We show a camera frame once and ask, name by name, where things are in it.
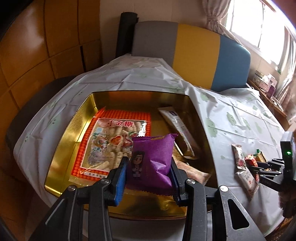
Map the white beige snack packet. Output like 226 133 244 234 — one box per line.
236 169 259 199

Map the purple small box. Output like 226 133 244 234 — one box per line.
266 85 276 99

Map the pink tissue box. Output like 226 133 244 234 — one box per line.
253 70 278 93

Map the black rolled mat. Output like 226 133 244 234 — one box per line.
115 12 138 58

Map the wooden side shelf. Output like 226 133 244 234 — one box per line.
247 79 290 131

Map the grey yellow blue headboard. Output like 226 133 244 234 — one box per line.
132 21 251 92

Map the pink rose snack packet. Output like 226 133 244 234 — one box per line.
231 144 247 174

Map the person's right hand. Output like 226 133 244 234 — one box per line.
278 190 295 218

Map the red snack packet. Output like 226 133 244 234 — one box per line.
245 155 259 182

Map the red peanut candy bag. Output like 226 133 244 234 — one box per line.
69 108 152 186

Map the purple cartoon snack packet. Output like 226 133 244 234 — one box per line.
126 133 177 195

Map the gold tin snack box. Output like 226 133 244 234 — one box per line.
45 90 216 220

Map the green yellow cracker packet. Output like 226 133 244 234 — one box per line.
253 149 267 163

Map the long white snack sachet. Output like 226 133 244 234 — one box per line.
158 106 201 160

